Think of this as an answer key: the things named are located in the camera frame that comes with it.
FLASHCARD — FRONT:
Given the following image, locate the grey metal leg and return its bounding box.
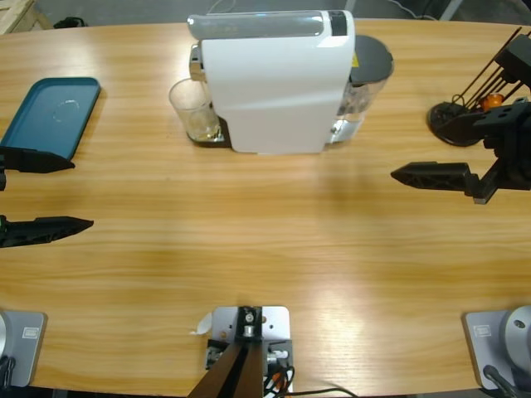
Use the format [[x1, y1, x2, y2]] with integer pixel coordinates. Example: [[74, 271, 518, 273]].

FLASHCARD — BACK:
[[439, 0, 462, 21]]

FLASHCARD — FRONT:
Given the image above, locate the black base cable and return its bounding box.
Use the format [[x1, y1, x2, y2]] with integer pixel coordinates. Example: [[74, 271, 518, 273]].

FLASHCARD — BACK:
[[0, 355, 17, 386], [483, 364, 519, 398]]

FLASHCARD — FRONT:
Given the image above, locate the teal rectangular tray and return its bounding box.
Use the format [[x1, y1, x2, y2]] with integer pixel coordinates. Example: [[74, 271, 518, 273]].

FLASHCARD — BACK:
[[0, 76, 102, 162]]

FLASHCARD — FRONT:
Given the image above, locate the wooden crate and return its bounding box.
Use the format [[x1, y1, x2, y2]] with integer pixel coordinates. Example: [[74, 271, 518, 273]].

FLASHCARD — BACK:
[[0, 0, 53, 35]]

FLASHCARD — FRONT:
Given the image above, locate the orange coffee capsule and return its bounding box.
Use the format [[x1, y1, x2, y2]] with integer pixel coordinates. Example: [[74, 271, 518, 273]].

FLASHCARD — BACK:
[[480, 94, 504, 112]]

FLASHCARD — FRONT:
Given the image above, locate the black object on floor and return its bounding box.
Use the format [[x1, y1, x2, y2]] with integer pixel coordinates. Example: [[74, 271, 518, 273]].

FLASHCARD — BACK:
[[52, 16, 89, 29]]

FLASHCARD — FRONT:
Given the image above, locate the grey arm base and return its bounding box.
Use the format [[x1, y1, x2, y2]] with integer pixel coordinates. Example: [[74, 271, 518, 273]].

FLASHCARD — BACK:
[[0, 310, 48, 387], [462, 305, 531, 391]]

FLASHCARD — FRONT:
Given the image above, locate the white paper tab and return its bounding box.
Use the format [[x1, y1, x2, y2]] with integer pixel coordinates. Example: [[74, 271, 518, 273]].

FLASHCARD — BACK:
[[189, 313, 213, 336]]

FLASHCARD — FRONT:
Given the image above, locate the dark camera post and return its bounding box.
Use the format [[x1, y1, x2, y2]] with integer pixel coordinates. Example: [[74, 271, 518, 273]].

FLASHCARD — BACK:
[[186, 305, 265, 398]]

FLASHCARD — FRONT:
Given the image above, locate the white capsule coffee machine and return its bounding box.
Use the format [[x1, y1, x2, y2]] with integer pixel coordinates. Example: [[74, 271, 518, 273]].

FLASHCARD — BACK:
[[186, 8, 357, 157]]

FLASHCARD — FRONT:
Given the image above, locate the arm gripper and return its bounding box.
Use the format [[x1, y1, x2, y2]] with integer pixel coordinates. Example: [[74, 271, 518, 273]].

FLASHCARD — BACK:
[[390, 102, 531, 205], [0, 145, 95, 250]]

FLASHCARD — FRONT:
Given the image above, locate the orange and black cable bundle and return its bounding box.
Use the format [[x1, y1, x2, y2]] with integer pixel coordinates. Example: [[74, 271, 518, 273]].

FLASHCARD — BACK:
[[263, 364, 296, 398]]

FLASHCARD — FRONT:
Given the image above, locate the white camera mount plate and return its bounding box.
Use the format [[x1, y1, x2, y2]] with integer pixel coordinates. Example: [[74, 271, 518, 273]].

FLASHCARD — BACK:
[[206, 305, 295, 393]]

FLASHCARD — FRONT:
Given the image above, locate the clear drinking glass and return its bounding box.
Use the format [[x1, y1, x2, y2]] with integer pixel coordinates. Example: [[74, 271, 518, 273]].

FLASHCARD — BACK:
[[168, 78, 223, 144]]

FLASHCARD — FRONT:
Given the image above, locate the clear water tank black lid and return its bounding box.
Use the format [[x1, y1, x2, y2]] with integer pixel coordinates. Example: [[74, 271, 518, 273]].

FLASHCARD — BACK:
[[325, 35, 395, 146]]

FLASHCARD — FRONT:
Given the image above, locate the black capsule holder with rods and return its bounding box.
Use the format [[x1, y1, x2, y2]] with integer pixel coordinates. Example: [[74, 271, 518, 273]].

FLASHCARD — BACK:
[[426, 27, 526, 147]]

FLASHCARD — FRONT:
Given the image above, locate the white floor cable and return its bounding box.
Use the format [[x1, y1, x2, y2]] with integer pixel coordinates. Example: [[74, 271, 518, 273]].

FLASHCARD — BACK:
[[389, 0, 441, 21]]

